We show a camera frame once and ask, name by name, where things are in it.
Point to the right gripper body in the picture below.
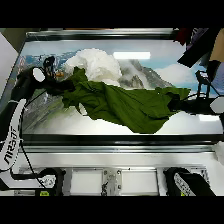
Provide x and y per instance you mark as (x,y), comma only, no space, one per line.
(183,106)

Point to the green long-sleeved shirt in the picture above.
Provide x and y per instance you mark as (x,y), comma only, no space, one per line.
(133,106)

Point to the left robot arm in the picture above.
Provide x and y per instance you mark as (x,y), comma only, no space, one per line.
(13,116)

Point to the heap of clothes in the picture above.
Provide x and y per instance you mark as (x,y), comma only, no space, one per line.
(200,46)

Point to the white garment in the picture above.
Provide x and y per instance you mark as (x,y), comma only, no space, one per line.
(96,63)

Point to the silver frame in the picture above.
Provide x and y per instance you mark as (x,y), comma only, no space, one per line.
(111,181)

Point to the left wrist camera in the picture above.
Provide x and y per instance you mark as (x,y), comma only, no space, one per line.
(49,66)

